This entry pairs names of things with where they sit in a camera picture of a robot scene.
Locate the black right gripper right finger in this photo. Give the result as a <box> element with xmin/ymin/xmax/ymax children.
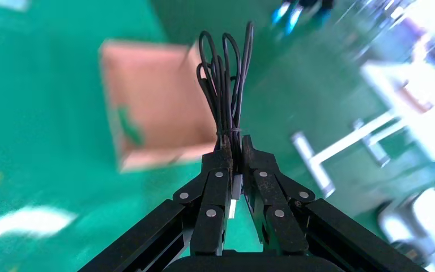
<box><xmin>241</xmin><ymin>134</ymin><xmax>427</xmax><ymax>272</ymax></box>

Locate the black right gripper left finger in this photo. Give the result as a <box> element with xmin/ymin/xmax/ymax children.
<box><xmin>78</xmin><ymin>135</ymin><xmax>235</xmax><ymax>272</ymax></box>

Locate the thin black cable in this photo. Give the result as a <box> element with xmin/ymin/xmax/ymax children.
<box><xmin>196</xmin><ymin>20</ymin><xmax>255</xmax><ymax>220</ymax></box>

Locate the open brown cardboard box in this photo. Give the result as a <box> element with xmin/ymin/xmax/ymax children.
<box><xmin>98</xmin><ymin>39</ymin><xmax>218</xmax><ymax>174</ymax></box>

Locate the small cardboard box white filling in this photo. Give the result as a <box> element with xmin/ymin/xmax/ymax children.
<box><xmin>396</xmin><ymin>79</ymin><xmax>435</xmax><ymax>114</ymax></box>

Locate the white wheeled robot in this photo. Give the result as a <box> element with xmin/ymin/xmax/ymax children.
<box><xmin>378</xmin><ymin>174</ymin><xmax>435</xmax><ymax>272</ymax></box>

